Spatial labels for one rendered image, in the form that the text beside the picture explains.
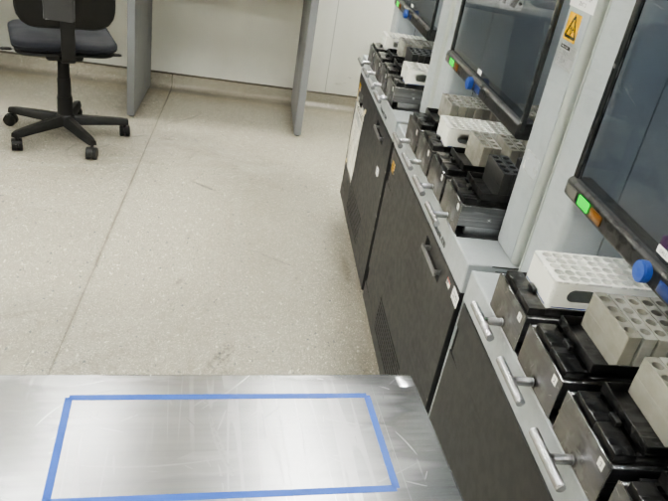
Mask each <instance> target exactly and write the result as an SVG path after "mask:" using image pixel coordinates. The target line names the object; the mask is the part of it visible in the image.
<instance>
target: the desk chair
mask: <svg viewBox="0 0 668 501"><path fill-rule="evenodd" d="M13 7H14V10H15V14H16V15H17V16H18V18H19V19H14V20H11V21H9V22H8V24H7V27H8V32H9V38H10V43H11V45H12V47H14V48H11V47H0V50H14V51H15V52H16V53H18V54H20V55H25V56H38V57H46V59H47V60H48V61H58V77H57V84H58V94H57V109H58V111H49V110H42V109H36V108H29V107H21V106H9V107H8V112H9V113H7V114H5V116H4V117H3V122H4V123H5V124H6V125H8V126H13V125H14V124H15V123H16V122H18V120H19V118H18V115H22V116H27V117H31V118H36V119H40V120H42V121H39V122H36V123H33V124H30V125H27V126H24V127H21V128H19V129H16V130H14V131H13V132H12V133H11V137H14V138H11V146H12V150H16V148H19V150H23V142H22V138H21V137H25V136H29V135H33V134H36V133H40V132H44V131H48V130H52V129H55V128H59V127H64V128H66V129H67V130H68V131H70V132H71V133H72V134H74V135H75V136H76V137H78V138H79V139H80V140H82V141H83V142H84V143H86V144H88V145H90V147H86V149H85V159H90V158H92V159H94V160H96V159H97V156H98V148H96V147H93V146H94V145H96V141H95V139H94V138H93V137H92V136H91V135H90V134H89V133H88V132H87V131H86V130H85V129H84V128H83V127H82V125H119V134H120V136H124V133H125V135H126V136H130V126H129V125H128V118H124V117H114V116H101V115H88V114H83V111H82V109H81V107H82V105H81V102H80V101H79V100H75V101H74V102H73V96H72V88H71V78H70V64H75V63H76V62H81V61H83V60H84V58H89V59H109V58H112V57H122V55H121V54H115V52H116V51H117V44H116V43H115V41H114V40H113V38H112V37H111V35H110V34H109V32H108V30H107V29H106V27H108V26H109V25H110V24H111V22H112V21H113V19H114V15H115V0H75V9H76V20H75V21H74V22H73V23H68V22H61V21H54V20H46V19H44V18H43V2H42V0H13ZM17 114H18V115H17Z"/></svg>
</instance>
